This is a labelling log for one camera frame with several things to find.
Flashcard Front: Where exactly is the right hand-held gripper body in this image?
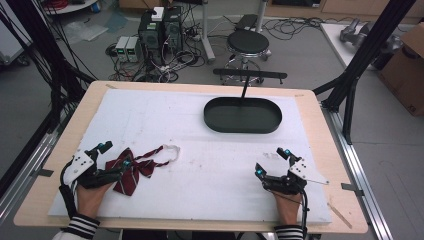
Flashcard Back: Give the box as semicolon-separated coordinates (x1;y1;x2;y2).
264;158;330;195

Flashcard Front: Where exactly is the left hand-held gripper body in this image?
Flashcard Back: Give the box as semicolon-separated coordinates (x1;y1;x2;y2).
62;149;114;190

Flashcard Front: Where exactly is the dark red striped bow tie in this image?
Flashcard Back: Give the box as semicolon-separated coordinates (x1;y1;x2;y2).
105;144;181;197

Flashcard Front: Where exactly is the person's right hand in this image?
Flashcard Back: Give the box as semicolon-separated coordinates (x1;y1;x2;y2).
271;191;303;226

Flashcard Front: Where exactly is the person's left hand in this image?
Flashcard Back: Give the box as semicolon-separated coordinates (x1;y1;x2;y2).
77;182;114;219

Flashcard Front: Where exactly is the black tape strip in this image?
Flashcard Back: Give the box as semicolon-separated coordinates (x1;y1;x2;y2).
340;182;365;197
30;168;55;178

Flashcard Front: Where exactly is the black tray stand with bar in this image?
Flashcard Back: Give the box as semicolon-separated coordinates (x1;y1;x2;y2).
203;68;288;135

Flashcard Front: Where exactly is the white foam mat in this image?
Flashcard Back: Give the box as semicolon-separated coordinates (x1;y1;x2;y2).
48;88;333;225

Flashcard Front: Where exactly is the thin wooden stick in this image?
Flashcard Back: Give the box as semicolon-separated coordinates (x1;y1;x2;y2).
326;202;354;230

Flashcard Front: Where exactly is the grey power supply unit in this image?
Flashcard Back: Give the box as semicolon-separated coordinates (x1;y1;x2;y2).
125;36;143;63
114;35;130;63

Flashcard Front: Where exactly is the clear plastic sheet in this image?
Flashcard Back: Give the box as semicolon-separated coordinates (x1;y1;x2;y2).
62;20;110;43

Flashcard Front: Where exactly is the black round stool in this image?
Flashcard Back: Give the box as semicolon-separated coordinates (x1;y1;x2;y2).
220;29;272;86

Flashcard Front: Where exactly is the black computer tower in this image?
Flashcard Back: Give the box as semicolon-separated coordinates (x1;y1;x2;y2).
162;5;184;54
137;11;165;66

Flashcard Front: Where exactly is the black flat device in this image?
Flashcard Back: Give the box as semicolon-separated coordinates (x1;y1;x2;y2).
234;13;260;32

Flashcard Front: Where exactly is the grey table leg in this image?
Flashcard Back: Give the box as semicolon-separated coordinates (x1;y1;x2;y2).
199;0;217;64
255;0;269;33

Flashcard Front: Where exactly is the brown cardboard box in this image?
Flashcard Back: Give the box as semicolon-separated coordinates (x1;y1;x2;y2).
377;22;424;117

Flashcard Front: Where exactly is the round white table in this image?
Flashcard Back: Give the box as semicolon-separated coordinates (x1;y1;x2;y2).
42;0;98;16

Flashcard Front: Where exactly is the white box device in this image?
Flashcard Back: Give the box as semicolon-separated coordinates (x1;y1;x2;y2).
150;6;165;23

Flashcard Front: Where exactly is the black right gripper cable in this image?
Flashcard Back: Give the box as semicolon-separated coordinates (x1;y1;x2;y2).
299;189;310;240

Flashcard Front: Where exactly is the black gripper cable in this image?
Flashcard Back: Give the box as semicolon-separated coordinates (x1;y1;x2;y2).
58;159;80;220
299;189;310;240

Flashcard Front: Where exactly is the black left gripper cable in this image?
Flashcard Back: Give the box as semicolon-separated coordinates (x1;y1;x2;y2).
58;159;80;220

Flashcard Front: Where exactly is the aluminium rail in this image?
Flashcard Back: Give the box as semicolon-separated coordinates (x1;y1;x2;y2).
321;103;396;240
0;109;73;224

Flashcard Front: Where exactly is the tangle of floor cables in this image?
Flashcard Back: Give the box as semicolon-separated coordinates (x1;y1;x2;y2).
105;6;214;84

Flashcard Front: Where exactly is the black metal frame post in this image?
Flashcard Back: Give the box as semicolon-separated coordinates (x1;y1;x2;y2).
5;0;96;134
312;0;418;146

